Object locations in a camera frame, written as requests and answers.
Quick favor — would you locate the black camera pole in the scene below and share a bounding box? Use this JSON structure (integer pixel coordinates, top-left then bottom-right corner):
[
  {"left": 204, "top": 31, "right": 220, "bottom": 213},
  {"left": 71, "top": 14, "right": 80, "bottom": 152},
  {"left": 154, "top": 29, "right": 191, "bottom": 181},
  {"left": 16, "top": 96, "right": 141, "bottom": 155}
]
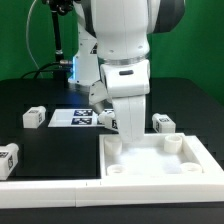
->
[{"left": 42, "top": 0, "right": 73, "bottom": 79}]

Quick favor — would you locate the white square tabletop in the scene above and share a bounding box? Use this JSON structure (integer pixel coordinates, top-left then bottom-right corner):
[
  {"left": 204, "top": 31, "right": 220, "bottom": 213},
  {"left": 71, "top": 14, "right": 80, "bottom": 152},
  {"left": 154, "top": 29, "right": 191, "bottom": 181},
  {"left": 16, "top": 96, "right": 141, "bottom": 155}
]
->
[{"left": 99, "top": 133, "right": 224, "bottom": 180}]

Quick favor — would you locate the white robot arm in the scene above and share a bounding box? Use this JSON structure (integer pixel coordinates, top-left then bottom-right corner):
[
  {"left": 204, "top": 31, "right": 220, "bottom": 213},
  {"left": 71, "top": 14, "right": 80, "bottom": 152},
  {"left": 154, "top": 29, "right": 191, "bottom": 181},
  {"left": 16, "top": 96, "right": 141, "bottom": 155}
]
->
[{"left": 69, "top": 0, "right": 185, "bottom": 142}]

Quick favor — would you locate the white marker sheet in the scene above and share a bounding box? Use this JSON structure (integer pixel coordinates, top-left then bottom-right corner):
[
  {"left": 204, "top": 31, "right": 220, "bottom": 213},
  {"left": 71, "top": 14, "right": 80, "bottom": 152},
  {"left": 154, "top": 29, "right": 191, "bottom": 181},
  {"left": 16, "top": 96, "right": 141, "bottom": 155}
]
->
[{"left": 48, "top": 108, "right": 105, "bottom": 127}]

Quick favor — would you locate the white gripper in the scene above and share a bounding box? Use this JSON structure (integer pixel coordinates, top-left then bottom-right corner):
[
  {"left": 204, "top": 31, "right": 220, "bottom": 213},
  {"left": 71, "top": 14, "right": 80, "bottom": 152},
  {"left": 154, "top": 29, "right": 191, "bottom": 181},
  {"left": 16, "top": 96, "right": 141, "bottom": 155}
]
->
[{"left": 112, "top": 95, "right": 146, "bottom": 143}]

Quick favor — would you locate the black cable bundle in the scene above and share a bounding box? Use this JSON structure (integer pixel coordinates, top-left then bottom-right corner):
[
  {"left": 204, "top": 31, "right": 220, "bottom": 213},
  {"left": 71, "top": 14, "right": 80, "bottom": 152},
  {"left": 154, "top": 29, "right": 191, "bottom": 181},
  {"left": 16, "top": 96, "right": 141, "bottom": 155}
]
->
[{"left": 20, "top": 61, "right": 74, "bottom": 80}]

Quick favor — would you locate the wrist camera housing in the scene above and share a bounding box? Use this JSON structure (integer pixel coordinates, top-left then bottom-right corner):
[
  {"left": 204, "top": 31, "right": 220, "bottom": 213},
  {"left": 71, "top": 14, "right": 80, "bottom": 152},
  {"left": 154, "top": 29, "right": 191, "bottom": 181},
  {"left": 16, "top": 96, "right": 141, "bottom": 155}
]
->
[{"left": 89, "top": 81, "right": 108, "bottom": 114}]

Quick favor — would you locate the grey cable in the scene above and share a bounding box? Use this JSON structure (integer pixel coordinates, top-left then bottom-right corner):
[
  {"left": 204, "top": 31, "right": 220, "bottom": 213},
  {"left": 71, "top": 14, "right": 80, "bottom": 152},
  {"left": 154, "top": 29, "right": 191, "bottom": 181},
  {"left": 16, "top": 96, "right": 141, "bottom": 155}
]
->
[{"left": 25, "top": 0, "right": 44, "bottom": 79}]

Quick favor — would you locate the white L-shaped fence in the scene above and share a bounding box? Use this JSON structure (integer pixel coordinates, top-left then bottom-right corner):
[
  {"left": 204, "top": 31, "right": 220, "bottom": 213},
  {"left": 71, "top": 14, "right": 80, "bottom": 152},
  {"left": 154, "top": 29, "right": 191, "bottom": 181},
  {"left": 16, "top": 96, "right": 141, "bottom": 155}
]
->
[{"left": 0, "top": 135, "right": 224, "bottom": 210}]

